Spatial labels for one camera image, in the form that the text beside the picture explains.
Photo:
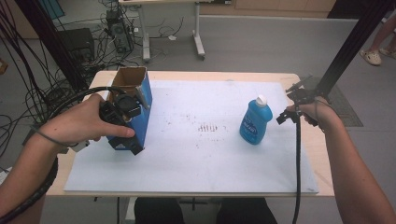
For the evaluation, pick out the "person's right leg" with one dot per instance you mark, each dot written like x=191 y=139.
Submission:
x=246 y=211

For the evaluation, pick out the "black aluminium frame post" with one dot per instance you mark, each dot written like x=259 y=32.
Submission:
x=358 y=34
x=53 y=40

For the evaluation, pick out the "person's right hand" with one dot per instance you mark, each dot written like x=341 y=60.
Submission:
x=323 y=113

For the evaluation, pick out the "person's left hand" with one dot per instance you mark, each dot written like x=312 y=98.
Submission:
x=77 y=124

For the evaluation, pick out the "white desk frame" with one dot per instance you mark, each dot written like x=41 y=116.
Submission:
x=198 y=40

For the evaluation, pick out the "blue cardboard box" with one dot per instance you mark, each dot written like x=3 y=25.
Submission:
x=141 y=124

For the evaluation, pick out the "person's leg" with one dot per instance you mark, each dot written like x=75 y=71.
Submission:
x=158 y=211
x=384 y=34
x=246 y=211

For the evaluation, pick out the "small white floor adapter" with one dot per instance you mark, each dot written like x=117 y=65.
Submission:
x=172 y=37

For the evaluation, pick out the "black computer tower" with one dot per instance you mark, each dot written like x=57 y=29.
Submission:
x=120 y=34

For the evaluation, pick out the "person's left leg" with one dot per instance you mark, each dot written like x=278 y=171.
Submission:
x=158 y=211

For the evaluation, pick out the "black box case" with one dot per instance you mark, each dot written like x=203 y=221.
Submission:
x=77 y=43

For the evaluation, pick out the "blue detergent bottle white cap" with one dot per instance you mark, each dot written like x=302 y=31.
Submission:
x=253 y=124

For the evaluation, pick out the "white table leg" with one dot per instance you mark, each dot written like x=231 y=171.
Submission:
x=130 y=208

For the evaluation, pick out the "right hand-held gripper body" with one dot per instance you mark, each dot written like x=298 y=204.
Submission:
x=300 y=95

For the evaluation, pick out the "grey base mat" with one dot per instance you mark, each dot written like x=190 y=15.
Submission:
x=345 y=109

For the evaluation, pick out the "white table sheet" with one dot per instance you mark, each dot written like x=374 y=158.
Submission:
x=202 y=161

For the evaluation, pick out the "light wood cabinet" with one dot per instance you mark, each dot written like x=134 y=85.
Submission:
x=280 y=6

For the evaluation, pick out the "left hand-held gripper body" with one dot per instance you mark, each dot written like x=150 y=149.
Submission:
x=124 y=104

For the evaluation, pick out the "teal panel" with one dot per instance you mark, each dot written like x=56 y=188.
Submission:
x=53 y=7

